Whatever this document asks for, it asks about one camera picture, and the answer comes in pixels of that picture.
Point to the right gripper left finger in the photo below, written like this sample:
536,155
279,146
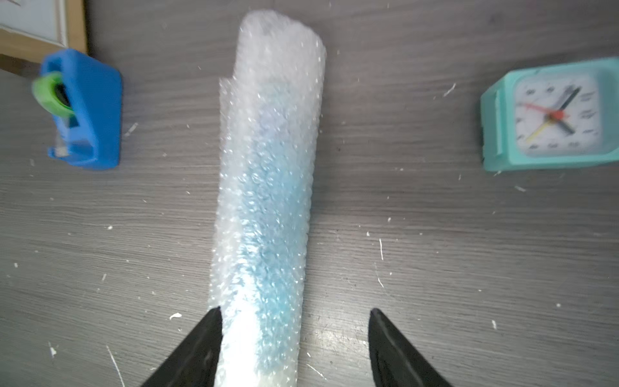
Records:
195,360

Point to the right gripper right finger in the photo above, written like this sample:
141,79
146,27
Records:
394,360

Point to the blue liquid bottle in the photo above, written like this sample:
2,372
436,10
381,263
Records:
265,301

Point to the clear bubble wrap sheet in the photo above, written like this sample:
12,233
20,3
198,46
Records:
274,53

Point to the blue tape dispenser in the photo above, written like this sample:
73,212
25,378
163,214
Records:
84,97

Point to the small teal alarm clock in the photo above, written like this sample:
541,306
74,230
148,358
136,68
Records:
561,116

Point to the wooden picture frame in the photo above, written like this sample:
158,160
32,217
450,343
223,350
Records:
33,29

